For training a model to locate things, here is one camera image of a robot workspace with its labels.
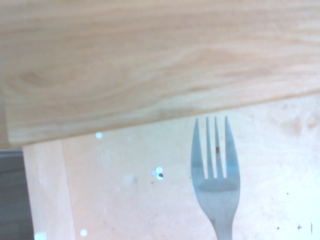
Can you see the silver metal fork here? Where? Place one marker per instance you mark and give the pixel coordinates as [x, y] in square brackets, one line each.
[215, 200]

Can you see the large wooden open drawer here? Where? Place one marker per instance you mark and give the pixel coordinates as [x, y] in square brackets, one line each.
[125, 200]

